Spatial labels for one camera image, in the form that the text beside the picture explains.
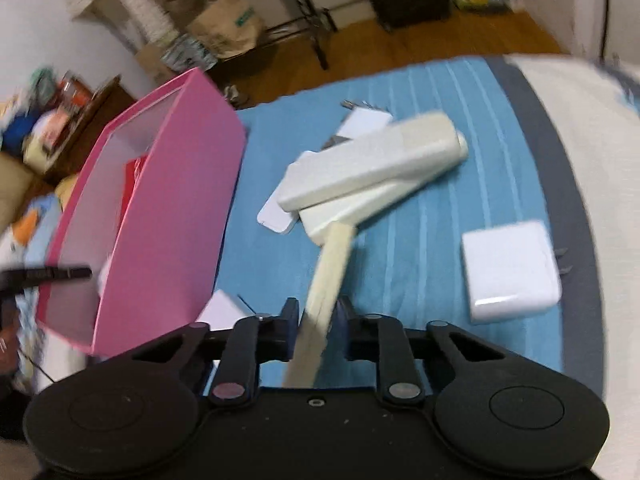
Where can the silver key bunch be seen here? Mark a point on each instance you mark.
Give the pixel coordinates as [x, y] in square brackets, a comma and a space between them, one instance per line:
[362, 105]

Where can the white green plastic bag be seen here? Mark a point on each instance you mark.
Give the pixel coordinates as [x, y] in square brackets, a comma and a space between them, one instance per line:
[190, 55]

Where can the white power adapter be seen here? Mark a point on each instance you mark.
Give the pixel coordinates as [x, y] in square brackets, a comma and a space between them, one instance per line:
[507, 270]

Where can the wooden cabinet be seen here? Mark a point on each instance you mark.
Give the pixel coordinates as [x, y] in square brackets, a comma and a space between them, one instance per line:
[100, 115]

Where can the pink cardboard box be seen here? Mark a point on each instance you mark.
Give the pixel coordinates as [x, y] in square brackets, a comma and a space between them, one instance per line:
[165, 240]

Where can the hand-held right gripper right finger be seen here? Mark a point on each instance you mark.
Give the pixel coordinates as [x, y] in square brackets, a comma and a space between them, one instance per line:
[344, 325]

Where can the white quilt with grey border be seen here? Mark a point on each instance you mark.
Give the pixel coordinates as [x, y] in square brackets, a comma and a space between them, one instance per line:
[615, 210]

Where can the white patterned cloth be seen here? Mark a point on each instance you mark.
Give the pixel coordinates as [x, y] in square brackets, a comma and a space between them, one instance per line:
[142, 7]

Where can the black metal rack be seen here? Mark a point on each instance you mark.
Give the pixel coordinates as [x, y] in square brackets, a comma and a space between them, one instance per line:
[320, 40]

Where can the red glasses-print paper bag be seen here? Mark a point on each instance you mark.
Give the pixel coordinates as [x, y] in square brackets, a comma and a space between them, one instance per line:
[134, 185]

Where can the brown paper bag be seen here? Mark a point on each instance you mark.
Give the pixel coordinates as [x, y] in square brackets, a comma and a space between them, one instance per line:
[155, 62]

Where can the light blue printed cloth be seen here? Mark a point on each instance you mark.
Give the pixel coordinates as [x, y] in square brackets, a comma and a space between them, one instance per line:
[30, 220]

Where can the blue striped blanket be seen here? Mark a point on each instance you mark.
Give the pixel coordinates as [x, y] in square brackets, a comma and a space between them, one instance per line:
[410, 270]

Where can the small white charger with prongs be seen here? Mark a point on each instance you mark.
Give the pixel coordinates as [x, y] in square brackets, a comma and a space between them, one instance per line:
[367, 122]

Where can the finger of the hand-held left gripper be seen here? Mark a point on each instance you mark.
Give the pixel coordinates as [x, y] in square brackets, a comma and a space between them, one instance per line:
[55, 274]

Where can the paper bag with green print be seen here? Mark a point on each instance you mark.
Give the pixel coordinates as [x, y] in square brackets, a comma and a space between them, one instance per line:
[227, 25]

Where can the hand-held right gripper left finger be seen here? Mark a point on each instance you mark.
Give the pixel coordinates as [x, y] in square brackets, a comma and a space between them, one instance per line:
[290, 330]

